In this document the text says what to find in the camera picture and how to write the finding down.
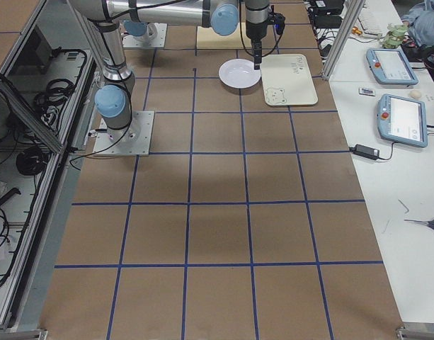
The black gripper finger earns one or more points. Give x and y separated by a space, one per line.
257 53

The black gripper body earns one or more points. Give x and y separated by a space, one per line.
255 31

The white round plate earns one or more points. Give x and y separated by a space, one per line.
239 73

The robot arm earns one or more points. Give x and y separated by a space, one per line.
104 18
141 30

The cream bear tray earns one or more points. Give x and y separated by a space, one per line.
287 81

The bamboo cutting board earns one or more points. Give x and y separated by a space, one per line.
207 39

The small white card box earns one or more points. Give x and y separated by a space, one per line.
366 91

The green white tape stack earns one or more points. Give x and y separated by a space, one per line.
395 36

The upper blue teach pendant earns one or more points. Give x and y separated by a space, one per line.
390 67

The blue teach pendant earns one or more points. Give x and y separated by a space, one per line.
390 67
402 120

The black power adapter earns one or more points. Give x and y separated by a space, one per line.
365 151

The beige egg shaped object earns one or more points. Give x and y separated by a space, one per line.
415 94

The lower blue teach pendant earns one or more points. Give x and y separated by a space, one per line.
402 120

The metal hex key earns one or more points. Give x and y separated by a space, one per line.
407 210

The aluminium frame post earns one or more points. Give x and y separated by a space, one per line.
352 12

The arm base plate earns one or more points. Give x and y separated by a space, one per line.
129 42
131 141

